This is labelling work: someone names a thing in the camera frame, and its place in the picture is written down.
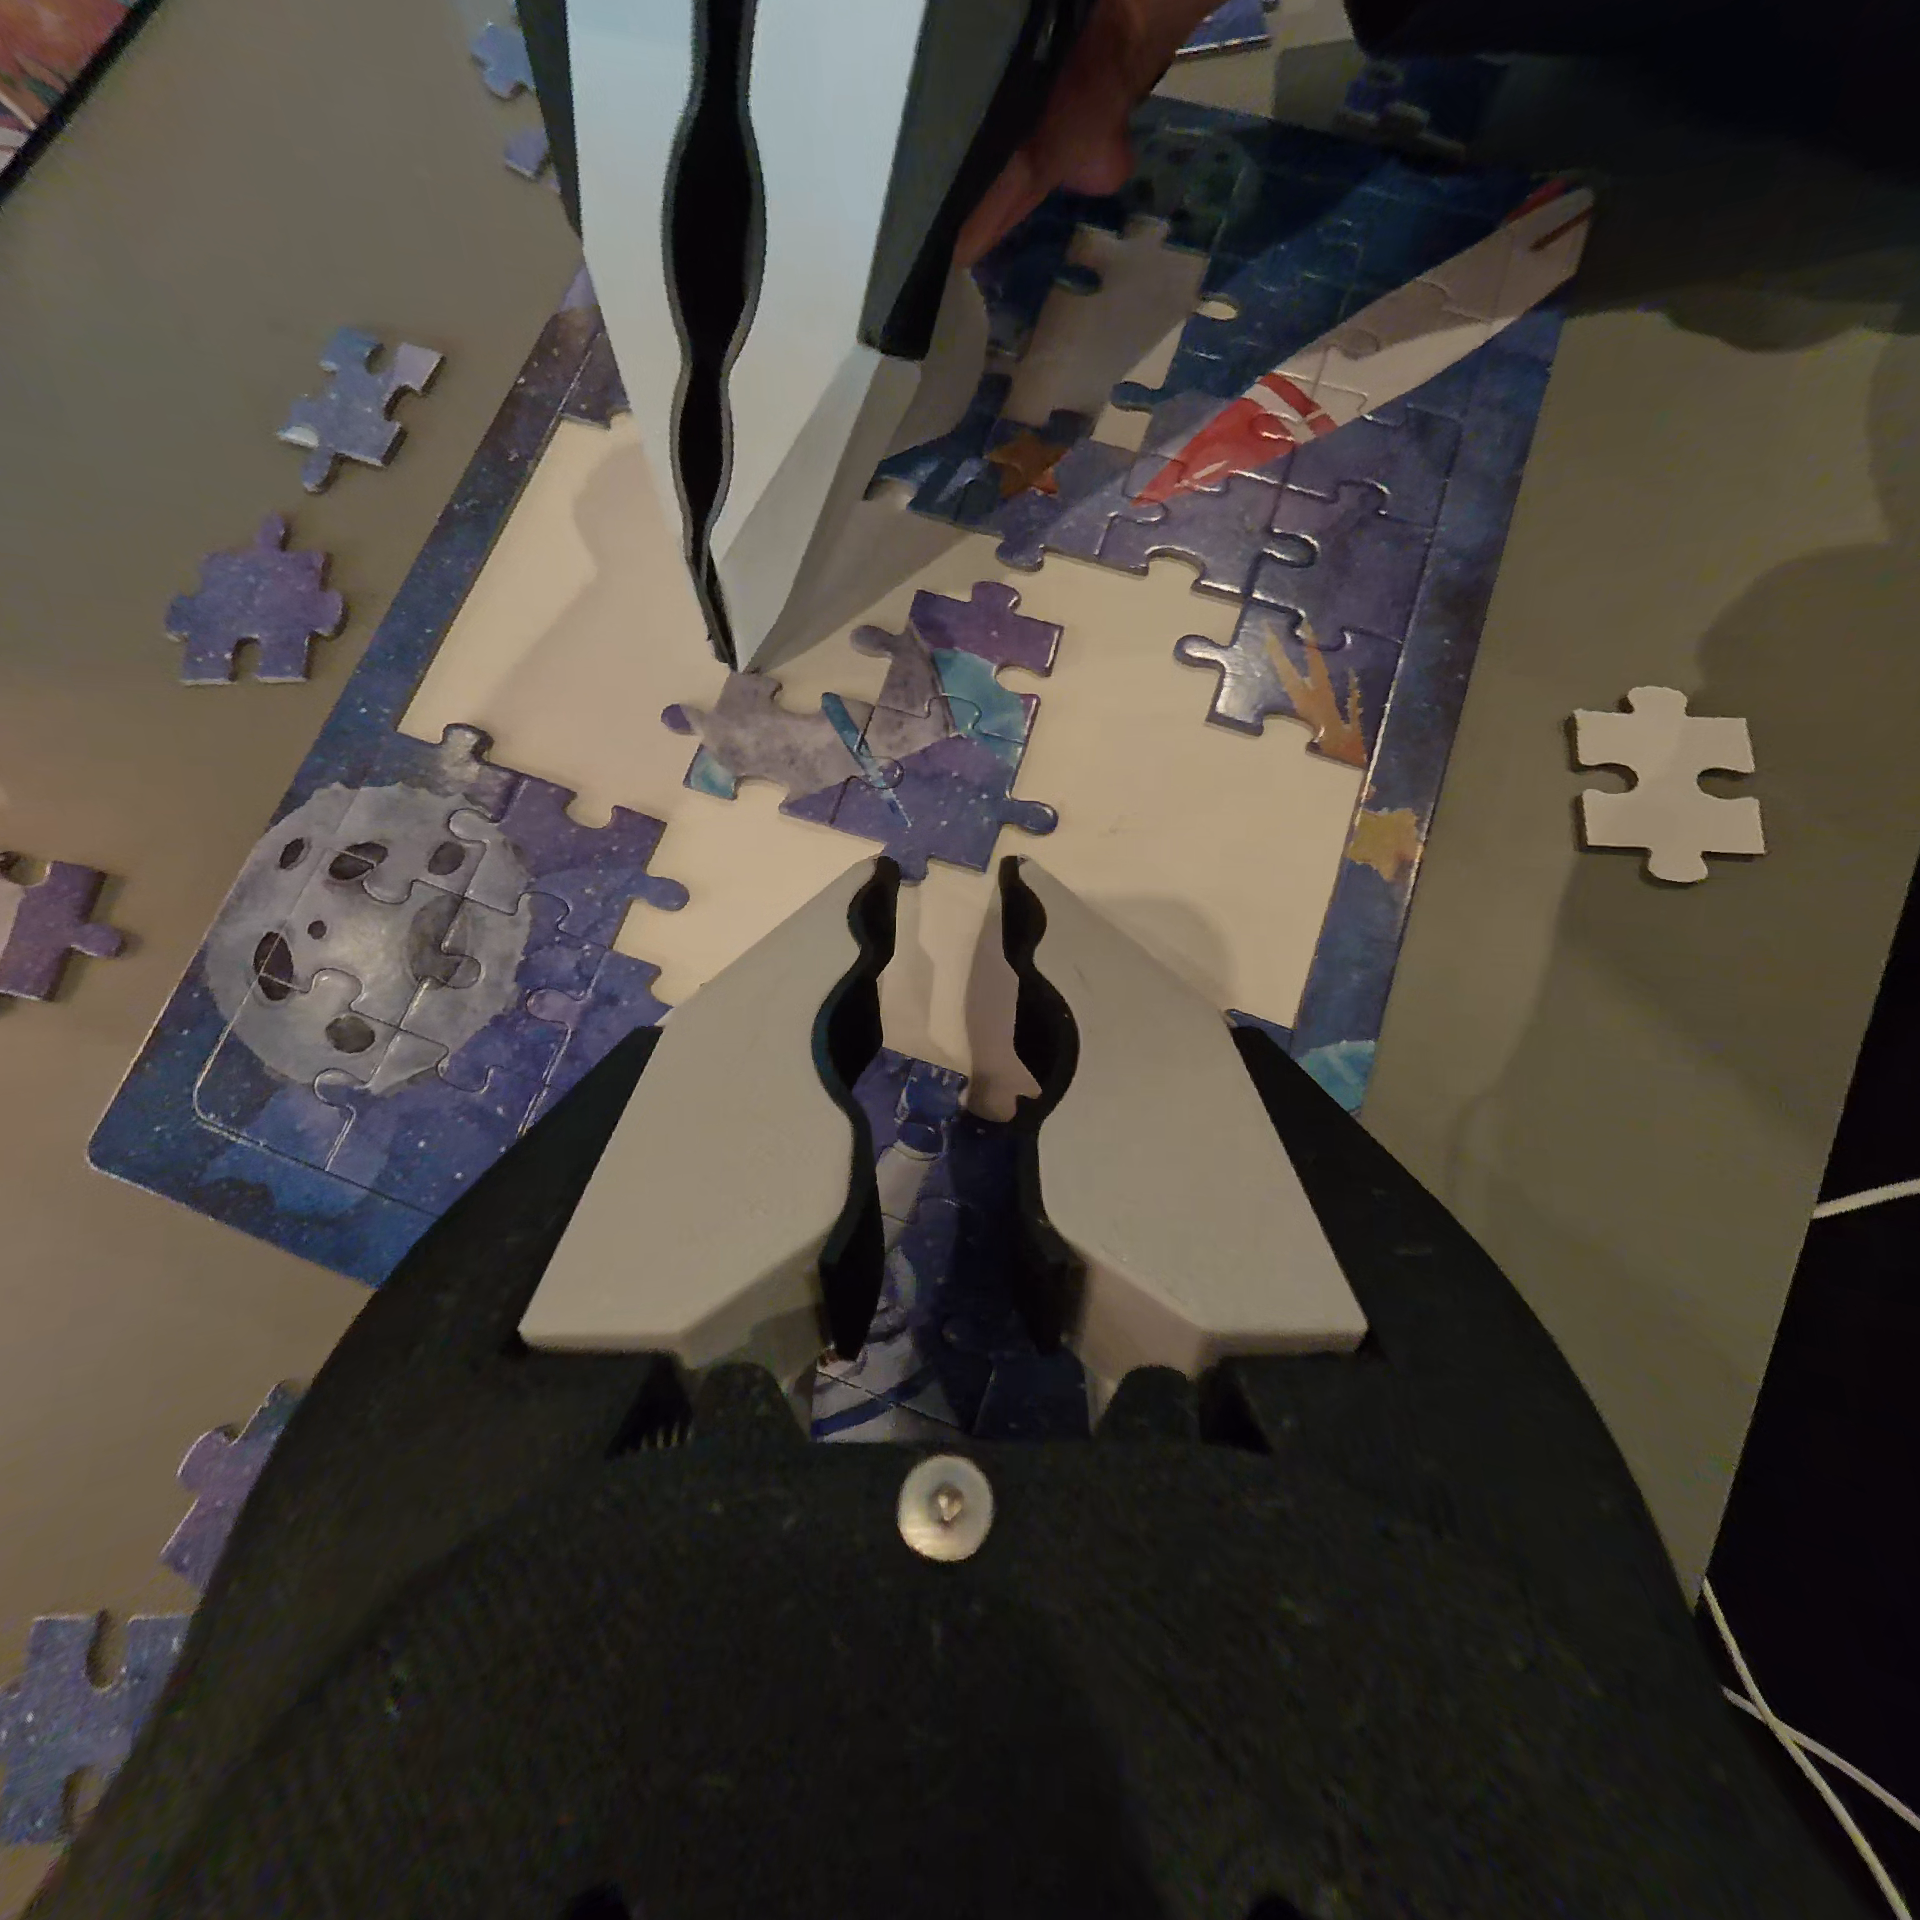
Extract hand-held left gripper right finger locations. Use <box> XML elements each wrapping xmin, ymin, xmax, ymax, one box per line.
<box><xmin>972</xmin><ymin>856</ymin><xmax>1370</xmax><ymax>1382</ymax></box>

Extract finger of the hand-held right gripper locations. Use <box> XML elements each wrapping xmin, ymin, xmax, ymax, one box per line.
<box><xmin>704</xmin><ymin>0</ymin><xmax>964</xmax><ymax>672</ymax></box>
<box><xmin>567</xmin><ymin>0</ymin><xmax>771</xmax><ymax>670</ymax></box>

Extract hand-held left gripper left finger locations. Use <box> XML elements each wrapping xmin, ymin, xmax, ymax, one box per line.
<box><xmin>516</xmin><ymin>856</ymin><xmax>904</xmax><ymax>1367</ymax></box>

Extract space jigsaw puzzle board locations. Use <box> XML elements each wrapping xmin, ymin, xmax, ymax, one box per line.
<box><xmin>88</xmin><ymin>96</ymin><xmax>1601</xmax><ymax>1443</ymax></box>

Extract joined planet puzzle pieces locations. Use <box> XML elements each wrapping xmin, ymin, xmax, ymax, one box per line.
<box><xmin>780</xmin><ymin>583</ymin><xmax>1067</xmax><ymax>883</ymax></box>

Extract single purple jigsaw piece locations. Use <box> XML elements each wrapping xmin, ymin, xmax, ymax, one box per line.
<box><xmin>663</xmin><ymin>667</ymin><xmax>881</xmax><ymax>800</ymax></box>
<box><xmin>0</xmin><ymin>1609</ymin><xmax>193</xmax><ymax>1848</ymax></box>
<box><xmin>162</xmin><ymin>1381</ymin><xmax>304</xmax><ymax>1595</ymax></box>

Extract person's right hand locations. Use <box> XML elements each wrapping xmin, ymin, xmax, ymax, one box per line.
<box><xmin>959</xmin><ymin>0</ymin><xmax>1222</xmax><ymax>269</ymax></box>

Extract row of puzzle pieces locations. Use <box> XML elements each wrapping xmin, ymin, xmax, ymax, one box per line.
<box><xmin>0</xmin><ymin>15</ymin><xmax>564</xmax><ymax>1007</ymax></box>

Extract illustrated animal puzzle box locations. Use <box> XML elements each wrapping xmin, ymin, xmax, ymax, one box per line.
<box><xmin>0</xmin><ymin>0</ymin><xmax>162</xmax><ymax>201</ymax></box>

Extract upturned white jigsaw piece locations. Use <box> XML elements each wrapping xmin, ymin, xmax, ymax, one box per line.
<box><xmin>1569</xmin><ymin>686</ymin><xmax>1770</xmax><ymax>887</ymax></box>

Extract thin white cable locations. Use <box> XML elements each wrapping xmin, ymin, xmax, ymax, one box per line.
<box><xmin>1696</xmin><ymin>1574</ymin><xmax>1920</xmax><ymax>1920</ymax></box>

